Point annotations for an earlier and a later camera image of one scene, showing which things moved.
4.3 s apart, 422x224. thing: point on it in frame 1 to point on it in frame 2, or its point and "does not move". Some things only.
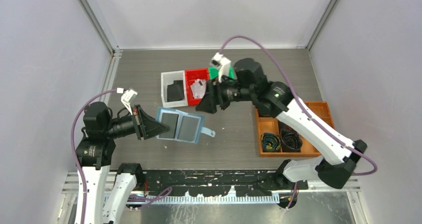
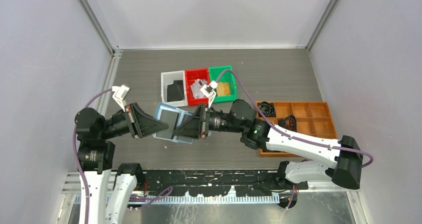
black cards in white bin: x=175 y=91 does not move
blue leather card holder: x=184 y=127 does not move
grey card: x=170 y=120 does not move
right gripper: x=208 y=103 to x=192 y=128
